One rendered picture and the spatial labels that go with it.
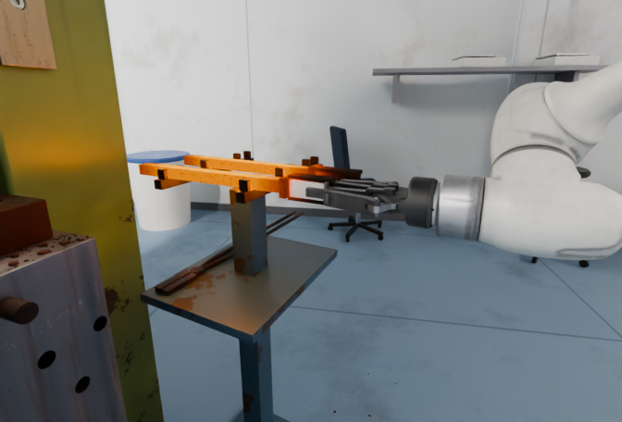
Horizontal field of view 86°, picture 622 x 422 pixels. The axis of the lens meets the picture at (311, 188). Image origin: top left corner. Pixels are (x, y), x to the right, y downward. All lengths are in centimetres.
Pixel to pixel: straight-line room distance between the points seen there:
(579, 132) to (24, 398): 82
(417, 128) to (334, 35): 110
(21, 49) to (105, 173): 28
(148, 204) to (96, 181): 236
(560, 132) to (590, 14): 309
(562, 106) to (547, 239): 18
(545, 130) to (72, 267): 71
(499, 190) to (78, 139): 79
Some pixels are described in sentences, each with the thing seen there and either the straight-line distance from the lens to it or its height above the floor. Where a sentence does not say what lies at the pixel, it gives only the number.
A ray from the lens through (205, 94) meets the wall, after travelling 354.
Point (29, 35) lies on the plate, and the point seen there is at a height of 124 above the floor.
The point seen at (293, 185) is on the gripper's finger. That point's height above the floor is 99.
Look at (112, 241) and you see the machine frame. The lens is 94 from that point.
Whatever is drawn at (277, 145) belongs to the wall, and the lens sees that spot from 331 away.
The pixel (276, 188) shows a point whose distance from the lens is 59.
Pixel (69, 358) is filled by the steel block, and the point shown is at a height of 74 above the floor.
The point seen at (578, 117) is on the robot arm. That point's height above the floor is 111.
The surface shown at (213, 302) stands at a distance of 77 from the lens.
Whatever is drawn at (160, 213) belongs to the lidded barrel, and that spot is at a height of 17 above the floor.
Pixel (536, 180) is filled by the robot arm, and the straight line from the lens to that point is 50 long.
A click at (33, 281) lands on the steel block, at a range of 61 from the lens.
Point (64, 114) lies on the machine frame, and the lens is 85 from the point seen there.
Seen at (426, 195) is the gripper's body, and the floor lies 100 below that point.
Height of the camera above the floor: 113
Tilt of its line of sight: 15 degrees down
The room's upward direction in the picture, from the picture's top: straight up
